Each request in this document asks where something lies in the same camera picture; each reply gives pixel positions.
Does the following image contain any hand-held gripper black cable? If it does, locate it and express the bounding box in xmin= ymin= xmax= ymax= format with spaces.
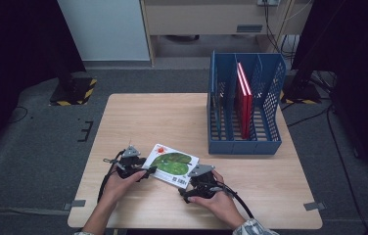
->
xmin=97 ymin=149 xmax=124 ymax=204
xmin=215 ymin=182 xmax=255 ymax=219

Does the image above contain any white green leaf board book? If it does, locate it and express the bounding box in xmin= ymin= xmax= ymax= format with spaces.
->
xmin=142 ymin=143 xmax=200 ymax=190

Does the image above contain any left hand-held gripper black cable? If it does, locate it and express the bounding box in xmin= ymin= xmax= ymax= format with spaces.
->
xmin=97 ymin=149 xmax=124 ymax=204

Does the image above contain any dark blue picture book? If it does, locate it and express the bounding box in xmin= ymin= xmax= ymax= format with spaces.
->
xmin=211 ymin=53 xmax=223 ymax=133

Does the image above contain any blue plastic file rack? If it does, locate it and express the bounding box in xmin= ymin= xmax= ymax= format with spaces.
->
xmin=207 ymin=50 xmax=288 ymax=156

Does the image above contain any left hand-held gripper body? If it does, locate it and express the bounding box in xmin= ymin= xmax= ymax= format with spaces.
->
xmin=115 ymin=145 xmax=142 ymax=179

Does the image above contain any dark curtain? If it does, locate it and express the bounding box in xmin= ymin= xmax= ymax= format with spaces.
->
xmin=0 ymin=0 xmax=87 ymax=165
xmin=293 ymin=0 xmax=368 ymax=184

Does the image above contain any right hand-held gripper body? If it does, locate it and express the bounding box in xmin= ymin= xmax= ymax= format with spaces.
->
xmin=188 ymin=164 xmax=220 ymax=200

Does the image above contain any grey tape piece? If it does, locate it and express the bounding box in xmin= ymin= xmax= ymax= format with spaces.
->
xmin=63 ymin=200 xmax=87 ymax=211
xmin=303 ymin=201 xmax=326 ymax=212

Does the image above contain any black floor cable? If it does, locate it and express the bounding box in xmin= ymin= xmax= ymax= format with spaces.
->
xmin=6 ymin=106 xmax=29 ymax=124
xmin=286 ymin=104 xmax=368 ymax=235

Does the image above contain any person's left hand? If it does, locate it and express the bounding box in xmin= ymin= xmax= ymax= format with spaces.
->
xmin=102 ymin=169 xmax=148 ymax=210

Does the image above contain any person's right hand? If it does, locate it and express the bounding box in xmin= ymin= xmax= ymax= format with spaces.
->
xmin=188 ymin=169 xmax=247 ymax=229

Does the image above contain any right hand-held gripper black cable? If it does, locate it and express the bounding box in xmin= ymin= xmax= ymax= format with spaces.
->
xmin=215 ymin=182 xmax=255 ymax=219

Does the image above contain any black stand with striped base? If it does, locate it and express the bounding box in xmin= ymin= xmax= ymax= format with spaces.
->
xmin=281 ymin=65 xmax=322 ymax=106
xmin=49 ymin=62 xmax=98 ymax=107

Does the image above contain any hanging cable bundle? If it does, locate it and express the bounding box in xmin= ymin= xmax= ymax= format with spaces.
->
xmin=263 ymin=0 xmax=300 ymax=62

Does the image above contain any beige cabinet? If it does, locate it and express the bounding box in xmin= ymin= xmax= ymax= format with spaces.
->
xmin=139 ymin=0 xmax=313 ymax=68

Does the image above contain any white partition panel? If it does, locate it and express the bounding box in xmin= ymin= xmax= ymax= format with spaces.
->
xmin=57 ymin=0 xmax=151 ymax=62

